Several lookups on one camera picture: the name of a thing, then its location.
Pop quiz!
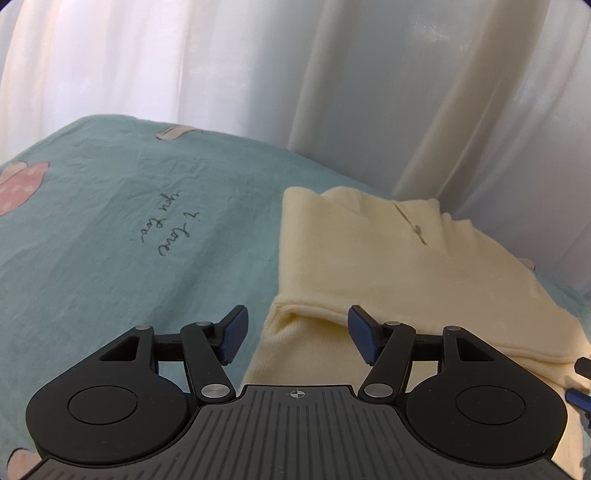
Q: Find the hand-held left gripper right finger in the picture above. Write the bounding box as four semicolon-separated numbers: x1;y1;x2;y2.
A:
348;305;502;404

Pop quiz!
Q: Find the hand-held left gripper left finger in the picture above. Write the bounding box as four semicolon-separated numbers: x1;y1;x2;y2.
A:
99;305;250;404

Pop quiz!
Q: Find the cream knit garment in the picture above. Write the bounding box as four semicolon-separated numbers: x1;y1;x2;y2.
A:
240;185;591;480

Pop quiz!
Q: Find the teal printed bed sheet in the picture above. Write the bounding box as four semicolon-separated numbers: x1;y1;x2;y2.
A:
0;114;591;480

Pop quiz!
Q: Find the cream curtain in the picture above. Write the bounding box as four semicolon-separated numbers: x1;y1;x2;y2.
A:
286;0;591;259

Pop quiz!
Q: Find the white sheer curtain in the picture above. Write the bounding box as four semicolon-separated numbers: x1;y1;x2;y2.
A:
0;0;333;162

